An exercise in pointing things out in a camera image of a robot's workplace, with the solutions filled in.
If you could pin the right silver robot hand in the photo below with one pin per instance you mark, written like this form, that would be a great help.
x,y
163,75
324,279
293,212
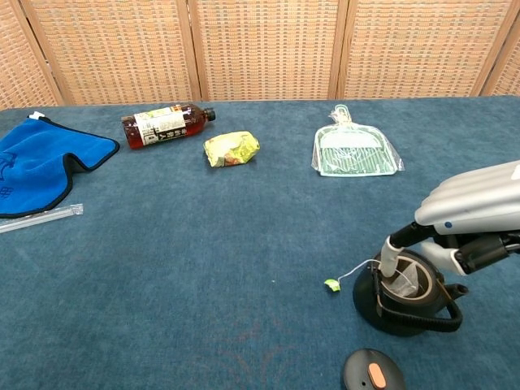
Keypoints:
x,y
475,199

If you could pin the light green plastic dustpan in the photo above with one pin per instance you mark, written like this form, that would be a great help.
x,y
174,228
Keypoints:
x,y
353,150

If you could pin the black teapot lid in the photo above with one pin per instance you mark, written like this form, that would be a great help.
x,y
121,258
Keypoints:
x,y
367,369

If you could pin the dark sauce bottle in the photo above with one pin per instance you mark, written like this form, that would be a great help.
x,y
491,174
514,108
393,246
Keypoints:
x,y
162,126

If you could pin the yellow-green snack packet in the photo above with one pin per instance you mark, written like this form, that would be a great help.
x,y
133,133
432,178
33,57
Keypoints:
x,y
231,148

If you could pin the wicker folding screen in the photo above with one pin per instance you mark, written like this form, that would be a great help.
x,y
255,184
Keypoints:
x,y
264,48

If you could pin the blue carpet table mat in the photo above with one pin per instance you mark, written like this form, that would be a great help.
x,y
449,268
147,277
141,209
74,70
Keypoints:
x,y
183,264

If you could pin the clear wrapped straw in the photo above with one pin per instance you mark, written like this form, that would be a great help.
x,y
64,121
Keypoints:
x,y
40,217

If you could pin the blue microfibre towel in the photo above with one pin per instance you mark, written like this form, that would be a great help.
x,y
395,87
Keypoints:
x,y
36,170

